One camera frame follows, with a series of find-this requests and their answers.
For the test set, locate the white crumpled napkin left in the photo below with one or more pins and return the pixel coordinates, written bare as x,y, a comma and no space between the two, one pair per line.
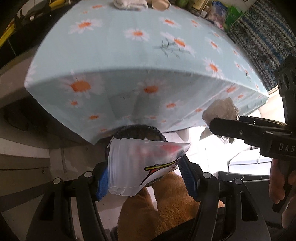
130,4

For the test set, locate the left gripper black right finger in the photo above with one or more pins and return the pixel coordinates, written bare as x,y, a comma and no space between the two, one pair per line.
189,176

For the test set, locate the blue white salt bag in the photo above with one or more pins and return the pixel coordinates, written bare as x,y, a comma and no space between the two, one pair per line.
217,14

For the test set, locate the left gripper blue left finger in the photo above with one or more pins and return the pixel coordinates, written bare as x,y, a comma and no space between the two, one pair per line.
102,180

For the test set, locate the blue patterned curtain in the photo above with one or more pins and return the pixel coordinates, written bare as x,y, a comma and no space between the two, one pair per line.
265,36

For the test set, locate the yellow fleece trousers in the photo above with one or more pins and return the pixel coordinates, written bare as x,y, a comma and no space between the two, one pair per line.
140,220

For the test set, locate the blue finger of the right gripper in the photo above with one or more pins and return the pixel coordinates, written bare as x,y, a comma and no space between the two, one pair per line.
249,133
263,122

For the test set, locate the grey paper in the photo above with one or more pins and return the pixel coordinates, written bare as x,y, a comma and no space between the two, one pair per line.
220,108

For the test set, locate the green plastic bag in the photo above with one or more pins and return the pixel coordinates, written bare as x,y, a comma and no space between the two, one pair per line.
232,15

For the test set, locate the right hand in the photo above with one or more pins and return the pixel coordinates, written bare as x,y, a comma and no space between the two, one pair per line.
277,193

